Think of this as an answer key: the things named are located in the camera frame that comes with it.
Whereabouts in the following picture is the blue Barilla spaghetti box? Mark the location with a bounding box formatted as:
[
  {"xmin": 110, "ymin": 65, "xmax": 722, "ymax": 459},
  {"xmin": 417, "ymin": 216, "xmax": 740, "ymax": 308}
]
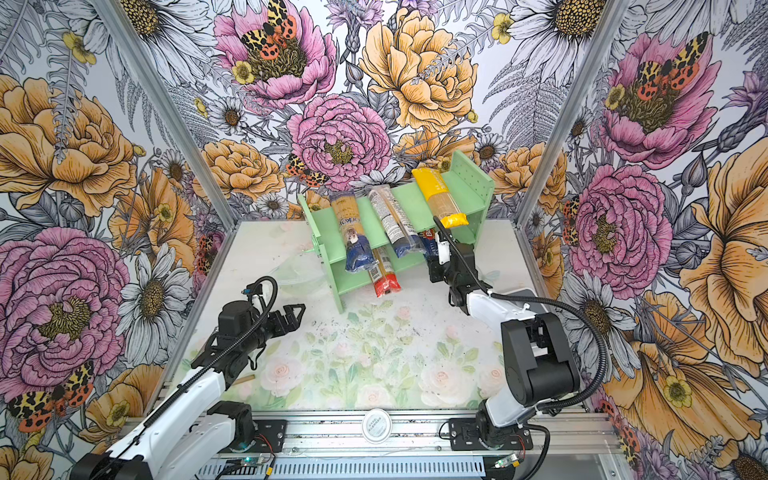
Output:
[{"xmin": 418, "ymin": 229, "xmax": 439, "ymax": 262}]

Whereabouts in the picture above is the clear white-label spaghetti bag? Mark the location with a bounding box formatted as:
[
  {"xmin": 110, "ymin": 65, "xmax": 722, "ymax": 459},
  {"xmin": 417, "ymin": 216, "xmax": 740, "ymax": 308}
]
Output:
[{"xmin": 368, "ymin": 185, "xmax": 424, "ymax": 258}]

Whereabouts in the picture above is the red spaghetti bag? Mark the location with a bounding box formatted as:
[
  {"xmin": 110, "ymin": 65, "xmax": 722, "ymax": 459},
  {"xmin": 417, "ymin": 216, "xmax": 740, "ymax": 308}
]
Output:
[{"xmin": 369, "ymin": 247, "xmax": 401, "ymax": 298}]

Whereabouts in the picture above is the yellow spaghetti bag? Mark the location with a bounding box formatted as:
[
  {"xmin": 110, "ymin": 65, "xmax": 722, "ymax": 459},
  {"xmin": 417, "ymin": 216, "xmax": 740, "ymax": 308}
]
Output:
[{"xmin": 411, "ymin": 168, "xmax": 469, "ymax": 229}]

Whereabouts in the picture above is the blue-bottom Arko spaghetti bag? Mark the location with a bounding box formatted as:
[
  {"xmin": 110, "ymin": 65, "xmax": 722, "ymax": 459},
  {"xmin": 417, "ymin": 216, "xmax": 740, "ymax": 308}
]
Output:
[{"xmin": 330, "ymin": 192, "xmax": 376, "ymax": 273}]

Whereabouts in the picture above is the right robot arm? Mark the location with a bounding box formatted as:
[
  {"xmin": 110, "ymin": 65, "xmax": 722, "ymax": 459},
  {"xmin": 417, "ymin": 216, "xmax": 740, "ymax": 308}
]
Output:
[{"xmin": 427, "ymin": 232, "xmax": 580, "ymax": 449}]

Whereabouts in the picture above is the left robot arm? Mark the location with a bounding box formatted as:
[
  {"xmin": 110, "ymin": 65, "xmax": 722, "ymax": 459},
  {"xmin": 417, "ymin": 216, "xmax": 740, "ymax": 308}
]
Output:
[{"xmin": 69, "ymin": 300, "xmax": 306, "ymax": 479}]

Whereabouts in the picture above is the green wooden shelf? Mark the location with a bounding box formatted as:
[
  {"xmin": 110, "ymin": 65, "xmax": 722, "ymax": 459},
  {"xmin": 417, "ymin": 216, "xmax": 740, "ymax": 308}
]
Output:
[{"xmin": 298, "ymin": 151, "xmax": 495, "ymax": 307}]

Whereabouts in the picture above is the small wooden stick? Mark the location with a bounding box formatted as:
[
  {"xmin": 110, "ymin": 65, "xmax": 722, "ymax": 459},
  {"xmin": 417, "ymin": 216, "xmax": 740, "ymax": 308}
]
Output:
[{"xmin": 232, "ymin": 374, "xmax": 256, "ymax": 386}]

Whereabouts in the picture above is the white round lid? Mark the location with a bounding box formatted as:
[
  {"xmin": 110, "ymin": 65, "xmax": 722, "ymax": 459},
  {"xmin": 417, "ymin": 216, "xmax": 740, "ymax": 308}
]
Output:
[{"xmin": 361, "ymin": 408, "xmax": 393, "ymax": 444}]

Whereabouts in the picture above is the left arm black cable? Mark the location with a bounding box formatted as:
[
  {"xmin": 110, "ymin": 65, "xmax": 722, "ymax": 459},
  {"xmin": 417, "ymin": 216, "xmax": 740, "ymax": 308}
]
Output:
[{"xmin": 143, "ymin": 275, "xmax": 280, "ymax": 427}]

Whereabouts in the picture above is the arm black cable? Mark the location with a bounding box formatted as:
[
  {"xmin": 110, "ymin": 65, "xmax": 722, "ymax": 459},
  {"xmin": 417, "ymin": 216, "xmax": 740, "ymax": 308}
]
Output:
[
  {"xmin": 433, "ymin": 217, "xmax": 609, "ymax": 480},
  {"xmin": 143, "ymin": 275, "xmax": 280, "ymax": 427}
]

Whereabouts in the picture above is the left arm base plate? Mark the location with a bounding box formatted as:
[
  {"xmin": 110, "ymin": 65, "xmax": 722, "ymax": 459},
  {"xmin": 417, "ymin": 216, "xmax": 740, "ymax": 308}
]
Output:
[{"xmin": 237, "ymin": 419, "xmax": 288, "ymax": 454}]

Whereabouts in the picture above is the aluminium front rail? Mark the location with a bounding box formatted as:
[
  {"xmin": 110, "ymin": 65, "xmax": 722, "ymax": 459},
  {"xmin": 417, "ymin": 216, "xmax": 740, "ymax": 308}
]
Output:
[{"xmin": 179, "ymin": 410, "xmax": 619, "ymax": 460}]

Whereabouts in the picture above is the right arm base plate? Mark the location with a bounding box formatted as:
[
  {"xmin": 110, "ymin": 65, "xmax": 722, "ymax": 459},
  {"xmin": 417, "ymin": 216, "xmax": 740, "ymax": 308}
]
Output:
[{"xmin": 447, "ymin": 417, "xmax": 533, "ymax": 451}]

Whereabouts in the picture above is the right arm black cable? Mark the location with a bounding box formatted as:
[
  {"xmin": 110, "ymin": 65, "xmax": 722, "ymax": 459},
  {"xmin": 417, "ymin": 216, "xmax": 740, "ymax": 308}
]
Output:
[{"xmin": 433, "ymin": 217, "xmax": 609, "ymax": 480}]

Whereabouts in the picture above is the white vented cable duct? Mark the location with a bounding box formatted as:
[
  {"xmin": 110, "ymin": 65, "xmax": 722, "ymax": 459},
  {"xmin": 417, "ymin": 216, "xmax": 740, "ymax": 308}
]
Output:
[{"xmin": 222, "ymin": 456, "xmax": 486, "ymax": 479}]

